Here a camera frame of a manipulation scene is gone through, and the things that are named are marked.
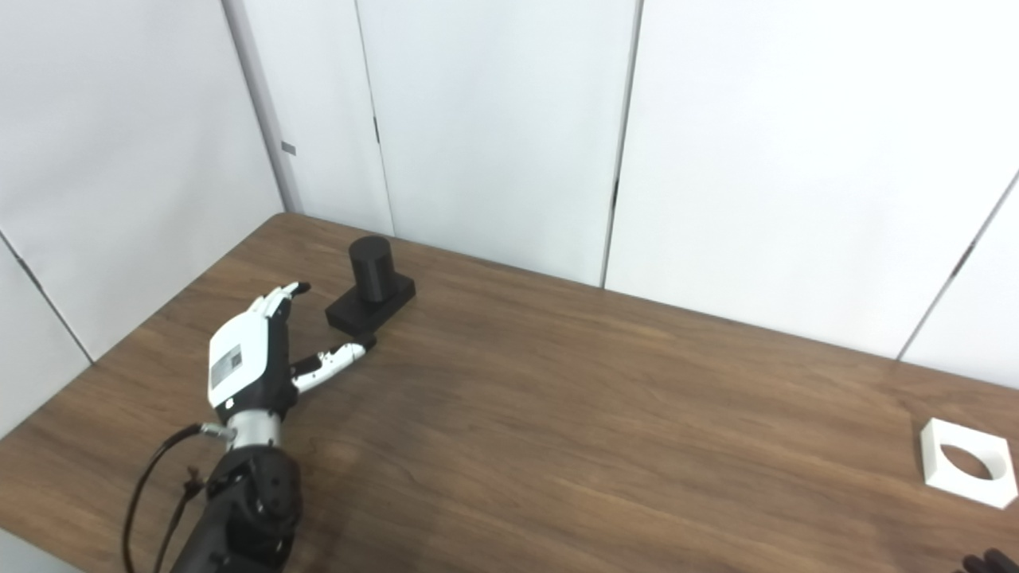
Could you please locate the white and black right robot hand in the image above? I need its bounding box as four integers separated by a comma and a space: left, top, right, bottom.
959, 549, 1016, 573

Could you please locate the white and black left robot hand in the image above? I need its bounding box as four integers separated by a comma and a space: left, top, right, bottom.
208, 282, 377, 423

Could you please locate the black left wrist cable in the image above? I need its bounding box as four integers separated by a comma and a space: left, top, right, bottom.
122, 423, 237, 573

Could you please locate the black peg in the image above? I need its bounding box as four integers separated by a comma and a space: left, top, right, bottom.
325, 236, 416, 337

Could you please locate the grey wall post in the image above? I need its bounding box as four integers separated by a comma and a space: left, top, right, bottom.
221, 0, 305, 216

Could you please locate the white square piece with hole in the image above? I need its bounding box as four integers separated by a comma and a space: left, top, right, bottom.
920, 418, 1019, 510

